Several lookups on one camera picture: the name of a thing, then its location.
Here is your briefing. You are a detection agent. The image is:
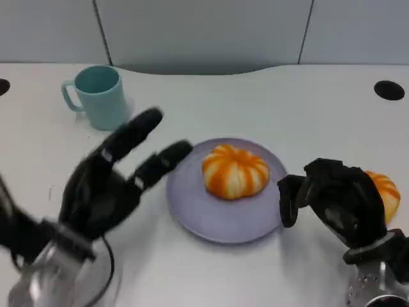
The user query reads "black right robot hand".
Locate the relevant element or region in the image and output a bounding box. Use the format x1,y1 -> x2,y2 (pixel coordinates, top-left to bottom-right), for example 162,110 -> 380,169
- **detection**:
276,157 -> 389,249

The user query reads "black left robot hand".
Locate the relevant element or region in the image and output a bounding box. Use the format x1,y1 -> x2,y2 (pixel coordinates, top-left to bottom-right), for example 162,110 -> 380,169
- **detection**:
58,107 -> 194,241

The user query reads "orange and white bread roll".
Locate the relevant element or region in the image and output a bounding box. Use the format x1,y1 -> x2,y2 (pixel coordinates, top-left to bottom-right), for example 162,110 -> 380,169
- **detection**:
202,143 -> 271,201
364,170 -> 401,224

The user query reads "pale green mug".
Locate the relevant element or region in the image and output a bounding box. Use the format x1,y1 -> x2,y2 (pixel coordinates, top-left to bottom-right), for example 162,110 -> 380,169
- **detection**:
61,65 -> 128,131

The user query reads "lilac plate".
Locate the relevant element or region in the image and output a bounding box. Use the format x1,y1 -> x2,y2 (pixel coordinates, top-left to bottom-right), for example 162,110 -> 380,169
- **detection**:
165,137 -> 288,244

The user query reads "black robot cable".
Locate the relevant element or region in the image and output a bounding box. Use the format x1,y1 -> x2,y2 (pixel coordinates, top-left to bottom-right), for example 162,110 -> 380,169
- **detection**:
86,235 -> 116,304

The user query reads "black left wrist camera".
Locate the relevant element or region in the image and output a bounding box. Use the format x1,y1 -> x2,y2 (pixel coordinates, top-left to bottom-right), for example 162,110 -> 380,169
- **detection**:
0,174 -> 60,266

